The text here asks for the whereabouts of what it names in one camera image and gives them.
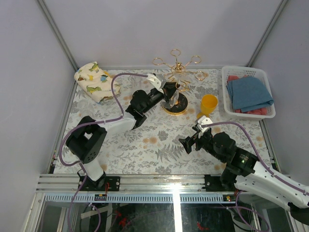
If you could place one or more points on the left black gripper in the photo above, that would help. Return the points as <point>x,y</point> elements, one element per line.
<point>168,90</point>

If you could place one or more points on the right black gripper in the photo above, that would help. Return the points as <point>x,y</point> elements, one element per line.
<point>189,141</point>

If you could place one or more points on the gold wine glass rack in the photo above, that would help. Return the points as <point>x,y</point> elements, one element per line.
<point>178,74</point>

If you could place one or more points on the short clear wine glass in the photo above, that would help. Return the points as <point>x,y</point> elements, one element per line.
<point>178,103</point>

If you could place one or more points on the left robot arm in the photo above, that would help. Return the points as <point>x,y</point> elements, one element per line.
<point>86,142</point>

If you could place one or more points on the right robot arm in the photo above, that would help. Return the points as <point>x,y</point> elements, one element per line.
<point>246,171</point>

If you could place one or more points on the tall clear flute glass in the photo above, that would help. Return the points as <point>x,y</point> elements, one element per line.
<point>136,83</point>

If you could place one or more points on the yellow plastic goblet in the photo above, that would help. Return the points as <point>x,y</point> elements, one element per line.
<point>208,104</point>

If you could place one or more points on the floral table mat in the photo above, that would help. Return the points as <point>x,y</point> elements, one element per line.
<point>154,147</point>

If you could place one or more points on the red cloth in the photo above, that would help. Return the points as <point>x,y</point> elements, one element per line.
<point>256,111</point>

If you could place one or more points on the white plastic basket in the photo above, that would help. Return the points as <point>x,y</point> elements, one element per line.
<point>246,93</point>

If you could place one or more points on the blue folded cloth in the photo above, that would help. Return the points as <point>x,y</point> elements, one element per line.
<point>248,93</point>

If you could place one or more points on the dinosaur print cloth bag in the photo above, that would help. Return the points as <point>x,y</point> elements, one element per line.
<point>94,81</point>

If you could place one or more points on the clear glass near left edge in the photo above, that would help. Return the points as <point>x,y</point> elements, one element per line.
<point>85,109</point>

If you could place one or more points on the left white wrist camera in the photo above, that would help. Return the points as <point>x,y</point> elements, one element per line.
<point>158,81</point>

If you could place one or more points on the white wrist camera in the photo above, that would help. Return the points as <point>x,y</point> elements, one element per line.
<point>158,81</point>
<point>203,123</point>

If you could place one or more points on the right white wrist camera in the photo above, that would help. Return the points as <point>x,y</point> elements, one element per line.
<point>203,123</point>

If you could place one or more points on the aluminium front rail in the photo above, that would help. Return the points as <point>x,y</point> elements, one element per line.
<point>135,188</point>

